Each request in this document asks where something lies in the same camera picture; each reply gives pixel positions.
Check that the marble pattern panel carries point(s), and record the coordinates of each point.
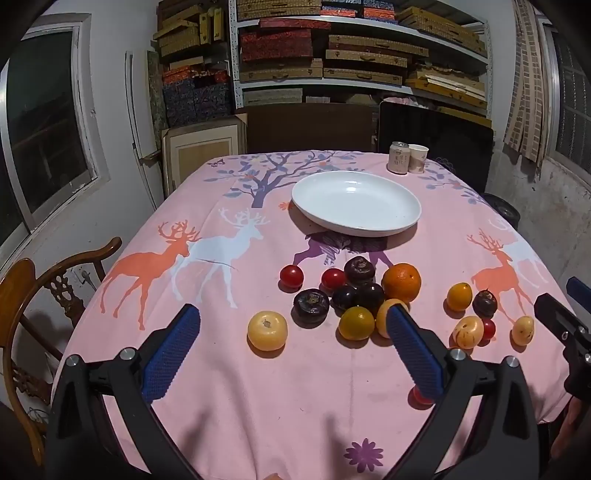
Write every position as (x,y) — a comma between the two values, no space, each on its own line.
(157,92)

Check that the pink printed tablecloth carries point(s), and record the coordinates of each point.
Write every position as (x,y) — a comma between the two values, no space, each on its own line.
(258,406)

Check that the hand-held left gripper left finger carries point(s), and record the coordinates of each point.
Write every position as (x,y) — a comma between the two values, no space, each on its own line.
(171,355)

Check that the white plate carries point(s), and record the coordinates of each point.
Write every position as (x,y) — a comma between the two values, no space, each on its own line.
(355,203)

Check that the white wall rail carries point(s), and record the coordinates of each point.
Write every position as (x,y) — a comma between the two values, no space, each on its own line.
(136,120)

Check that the red cherry tomato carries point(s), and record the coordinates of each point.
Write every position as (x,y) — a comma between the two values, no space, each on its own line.
(419,398)
(488,328)
(291,277)
(333,279)

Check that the wooden chair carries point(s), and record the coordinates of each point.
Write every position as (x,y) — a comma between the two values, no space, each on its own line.
(25,286)

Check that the sliding glass window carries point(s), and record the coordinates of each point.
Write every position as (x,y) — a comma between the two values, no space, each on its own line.
(46,120)

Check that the white paper cup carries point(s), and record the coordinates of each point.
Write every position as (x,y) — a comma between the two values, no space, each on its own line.
(418,158)

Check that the black round object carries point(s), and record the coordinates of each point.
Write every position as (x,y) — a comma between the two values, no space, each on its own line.
(503,210)

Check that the person's right hand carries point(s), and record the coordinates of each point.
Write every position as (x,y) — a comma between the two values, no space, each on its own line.
(570,424)

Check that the pile of patterned boxes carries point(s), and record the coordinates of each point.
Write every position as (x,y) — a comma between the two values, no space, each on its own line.
(194,69)

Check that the large yellow tomato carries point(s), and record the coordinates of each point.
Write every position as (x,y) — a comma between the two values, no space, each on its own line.
(267,330)

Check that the stack of woven boxes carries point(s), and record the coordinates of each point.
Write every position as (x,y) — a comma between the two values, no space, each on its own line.
(360,50)

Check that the spotted pale yellow fruit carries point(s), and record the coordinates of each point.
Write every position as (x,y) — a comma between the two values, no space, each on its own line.
(523,330)
(467,331)

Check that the barred window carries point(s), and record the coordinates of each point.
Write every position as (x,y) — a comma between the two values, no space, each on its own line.
(572,101)

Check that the dark brown board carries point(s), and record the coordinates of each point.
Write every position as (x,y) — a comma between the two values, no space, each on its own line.
(309,129)

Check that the dark purple round fruit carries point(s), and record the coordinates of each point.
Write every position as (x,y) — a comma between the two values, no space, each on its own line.
(359,270)
(485,303)
(370,295)
(311,307)
(344,297)

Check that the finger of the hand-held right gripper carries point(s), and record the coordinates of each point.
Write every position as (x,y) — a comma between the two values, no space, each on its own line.
(556,318)
(579,290)

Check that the brick pattern curtain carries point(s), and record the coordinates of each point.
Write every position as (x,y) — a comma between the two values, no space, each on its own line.
(526,92)

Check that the orange yellow tomato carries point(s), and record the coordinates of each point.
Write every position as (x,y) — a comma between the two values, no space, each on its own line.
(384,321)
(356,323)
(459,297)

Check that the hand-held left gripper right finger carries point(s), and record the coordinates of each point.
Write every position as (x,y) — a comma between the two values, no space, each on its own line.
(415,353)

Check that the orange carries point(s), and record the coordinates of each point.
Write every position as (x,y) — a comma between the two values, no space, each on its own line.
(401,282)

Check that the white metal shelf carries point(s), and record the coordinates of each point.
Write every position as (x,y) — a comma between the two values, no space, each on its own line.
(234,60)

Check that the beige drink can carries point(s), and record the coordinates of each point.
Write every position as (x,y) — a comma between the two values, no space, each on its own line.
(398,158)

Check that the cardboard box with frame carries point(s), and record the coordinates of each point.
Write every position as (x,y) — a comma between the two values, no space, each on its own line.
(203,152)

